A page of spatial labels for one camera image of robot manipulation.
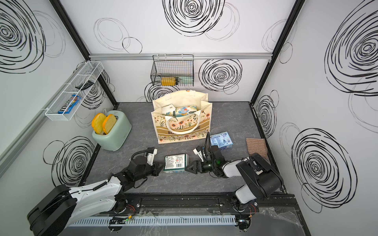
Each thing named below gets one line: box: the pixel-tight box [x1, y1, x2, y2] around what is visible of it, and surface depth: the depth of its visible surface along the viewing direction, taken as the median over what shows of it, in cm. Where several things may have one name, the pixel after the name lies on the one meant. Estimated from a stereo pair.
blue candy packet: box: [57, 94, 82, 115], surface depth 72 cm
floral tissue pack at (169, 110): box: [161, 103, 177, 118], surface depth 88 cm
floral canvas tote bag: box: [151, 89, 213, 145], surface depth 88 cm
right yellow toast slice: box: [102, 114, 117, 135], surface depth 83 cm
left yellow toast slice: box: [91, 112, 107, 134], surface depth 84 cm
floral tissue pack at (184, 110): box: [175, 104, 197, 118], surface depth 93 cm
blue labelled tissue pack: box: [210, 131, 234, 151], surface depth 93 cm
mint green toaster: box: [92, 110, 132, 151], surface depth 90 cm
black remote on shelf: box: [74, 80, 95, 91], surface depth 82 cm
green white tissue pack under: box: [163, 153, 190, 174], surface depth 83 cm
